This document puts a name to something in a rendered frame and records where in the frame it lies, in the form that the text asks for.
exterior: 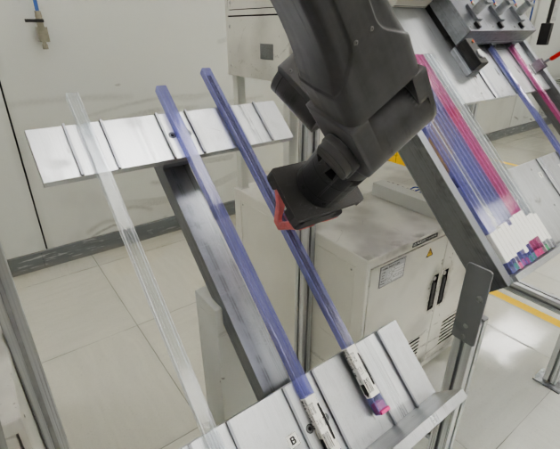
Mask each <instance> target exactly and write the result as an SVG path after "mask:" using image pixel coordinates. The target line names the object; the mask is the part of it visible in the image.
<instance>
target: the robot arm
mask: <svg viewBox="0 0 560 449"><path fill-rule="evenodd" d="M270 1H271V3H272V5H273V7H274V9H275V11H276V13H277V14H278V16H279V18H280V22H281V24H282V26H283V28H284V30H285V32H286V34H287V37H288V41H289V43H290V45H291V48H292V51H293V53H292V54H290V56H289V57H288V58H287V59H286V60H285V61H284V62H282V63H281V64H280V65H279V66H278V71H277V73H276V75H275V76H274V78H273V80H272V83H271V89H272V90H273V92H274V93H276V94H277V95H278V97H279V98H280V99H281V100H282V101H283V102H284V103H285V104H286V105H287V106H288V108H289V109H290V110H291V111H292V112H293V113H294V114H295V115H296V116H297V117H298V118H299V119H300V121H301V122H302V123H303V124H304V125H305V126H306V127H307V128H308V129H309V130H310V131H311V132H314V131H316V130H318V129H320V130H321V132H322V133H323V135H324V136H325V137H324V138H323V139H322V141H321V144H320V145H318V148H317V149H316V150H315V152H314V153H313V154H312V155H311V156H310V158H309V159H308V160H307V161H303V162H298V163H295V164H290V165H286V166H282V167H275V168H273V169H272V170H271V172H270V173H269V174H268V176H267V180H268V182H269V184H270V186H271V188H272V189H273V190H275V200H276V207H275V214H274V223H275V225H276V227H277V229H278V230H304V229H306V228H309V227H312V226H314V225H315V224H318V223H320V222H326V221H329V220H331V219H334V218H337V217H338V216H339V215H341V214H342V209H343V208H348V207H351V206H353V205H355V206H357V205H358V204H359V203H361V202H362V201H363V195H362V194H361V191H360V189H359V188H358V185H359V184H360V183H362V182H363V181H364V180H365V179H366V178H367V177H370V176H372V175H373V174H374V173H375V172H376V171H377V170H378V169H379V168H380V167H382V166H383V165H384V164H385V163H386V162H387V161H388V160H389V159H390V158H392V156H393V155H394V154H395V153H396V152H397V151H398V150H400V149H401V148H402V147H403V146H404V145H405V144H406V143H407V142H408V141H410V140H411V139H412V138H413V137H414V136H415V135H416V134H417V133H418V132H420V131H421V130H422V129H423V128H424V127H425V126H426V125H427V124H428V123H430V122H431V121H432V120H433V119H434V118H435V116H436V112H437V110H436V104H435V101H434V95H433V91H432V87H431V84H430V81H429V77H428V74H427V70H426V66H423V65H421V64H418V63H417V59H416V55H415V53H414V49H413V46H412V43H411V39H410V34H409V33H408V32H407V31H405V30H404V29H403V27H402V25H401V23H400V22H399V21H398V19H397V17H396V15H395V14H394V11H393V9H392V7H391V5H390V4H389V2H388V0H270ZM285 207H286V208H287V209H286V210H285V211H284V208H285ZM283 211H284V213H285V215H286V217H287V219H288V221H285V222H283V221H282V215H283Z"/></svg>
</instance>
